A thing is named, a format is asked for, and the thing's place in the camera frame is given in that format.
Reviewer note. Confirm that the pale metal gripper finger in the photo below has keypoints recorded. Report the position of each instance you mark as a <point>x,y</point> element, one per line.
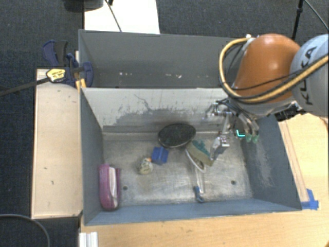
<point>223,148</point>
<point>216,146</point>

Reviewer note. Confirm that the green and tan sponge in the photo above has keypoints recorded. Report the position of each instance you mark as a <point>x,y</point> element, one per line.
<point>201,152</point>

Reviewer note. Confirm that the black oval dish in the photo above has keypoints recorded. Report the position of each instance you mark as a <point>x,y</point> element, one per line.
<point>176,136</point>

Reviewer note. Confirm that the blue block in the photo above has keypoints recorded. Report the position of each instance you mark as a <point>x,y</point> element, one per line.
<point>160,155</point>

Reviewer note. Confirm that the grey metal bin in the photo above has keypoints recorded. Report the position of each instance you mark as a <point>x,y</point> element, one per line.
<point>169,186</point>

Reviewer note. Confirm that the small beige toy figure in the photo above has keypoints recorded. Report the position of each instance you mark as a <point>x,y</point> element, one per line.
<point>145,166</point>

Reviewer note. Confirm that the pale wood board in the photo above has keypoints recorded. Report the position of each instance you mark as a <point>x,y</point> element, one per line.
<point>57,148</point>

